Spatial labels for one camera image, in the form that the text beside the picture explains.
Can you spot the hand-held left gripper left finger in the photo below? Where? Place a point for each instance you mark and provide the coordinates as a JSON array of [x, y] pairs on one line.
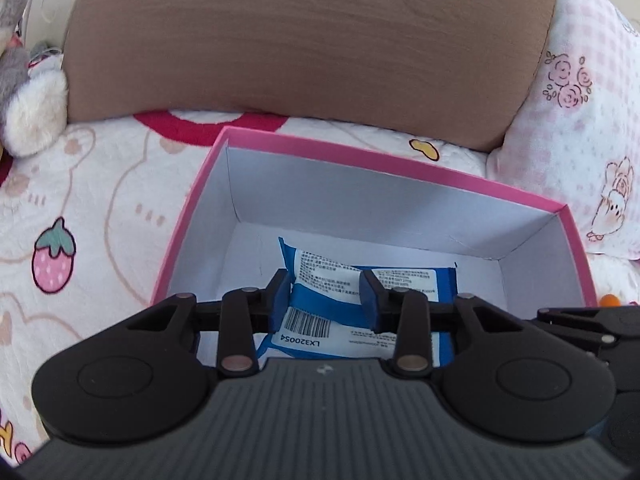
[[280, 300]]

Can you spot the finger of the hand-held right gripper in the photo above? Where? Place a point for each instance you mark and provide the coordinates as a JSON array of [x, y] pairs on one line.
[[590, 322]]

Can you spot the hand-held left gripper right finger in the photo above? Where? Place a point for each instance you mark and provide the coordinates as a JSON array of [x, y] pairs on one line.
[[370, 302]]

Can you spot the orange makeup sponge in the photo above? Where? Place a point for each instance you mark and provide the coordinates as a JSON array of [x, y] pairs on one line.
[[610, 301]]

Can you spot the blue wipe packet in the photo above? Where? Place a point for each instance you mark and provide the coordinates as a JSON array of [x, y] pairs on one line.
[[415, 280], [320, 270]]

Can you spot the pink cardboard box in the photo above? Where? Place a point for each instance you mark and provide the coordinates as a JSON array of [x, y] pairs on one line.
[[375, 195]]

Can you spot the pink checked pillow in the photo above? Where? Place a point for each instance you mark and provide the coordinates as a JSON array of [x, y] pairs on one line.
[[590, 135]]

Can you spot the printed bear blanket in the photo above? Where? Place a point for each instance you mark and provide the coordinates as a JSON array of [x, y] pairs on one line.
[[100, 185]]

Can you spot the brown pillow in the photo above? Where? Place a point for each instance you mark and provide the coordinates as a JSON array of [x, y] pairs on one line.
[[300, 50]]

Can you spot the grey plush bunny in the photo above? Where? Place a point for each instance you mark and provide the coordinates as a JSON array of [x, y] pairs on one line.
[[30, 110]]

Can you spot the cream headboard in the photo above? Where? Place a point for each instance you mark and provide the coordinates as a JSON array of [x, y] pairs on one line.
[[50, 5]]

